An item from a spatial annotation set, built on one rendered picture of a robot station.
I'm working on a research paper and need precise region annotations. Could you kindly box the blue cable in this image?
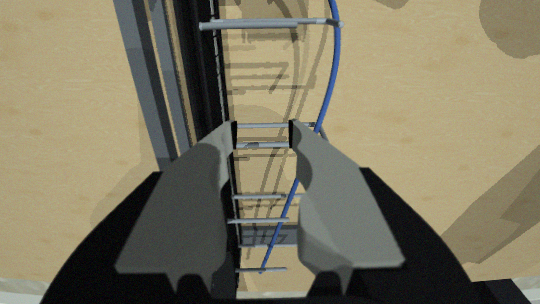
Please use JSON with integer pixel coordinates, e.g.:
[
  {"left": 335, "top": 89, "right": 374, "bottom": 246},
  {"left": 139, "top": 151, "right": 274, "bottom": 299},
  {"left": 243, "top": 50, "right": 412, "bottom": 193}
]
[{"left": 261, "top": 0, "right": 341, "bottom": 268}]

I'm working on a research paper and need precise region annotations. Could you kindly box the black rack with grey feet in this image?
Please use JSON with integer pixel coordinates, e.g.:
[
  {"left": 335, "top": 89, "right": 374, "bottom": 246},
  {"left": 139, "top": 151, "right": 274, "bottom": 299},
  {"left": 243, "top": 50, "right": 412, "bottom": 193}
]
[{"left": 113, "top": 0, "right": 344, "bottom": 299}]

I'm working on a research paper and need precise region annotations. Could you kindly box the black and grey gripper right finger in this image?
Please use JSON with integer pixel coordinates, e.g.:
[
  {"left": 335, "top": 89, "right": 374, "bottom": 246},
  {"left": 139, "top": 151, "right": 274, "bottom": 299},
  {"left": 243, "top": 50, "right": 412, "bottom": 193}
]
[{"left": 288, "top": 118, "right": 483, "bottom": 304}]

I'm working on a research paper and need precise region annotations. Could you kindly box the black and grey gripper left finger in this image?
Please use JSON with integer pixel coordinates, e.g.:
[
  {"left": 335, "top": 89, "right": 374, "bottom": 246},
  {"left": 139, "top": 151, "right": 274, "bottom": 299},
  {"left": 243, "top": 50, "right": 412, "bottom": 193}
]
[{"left": 39, "top": 120, "right": 237, "bottom": 304}]

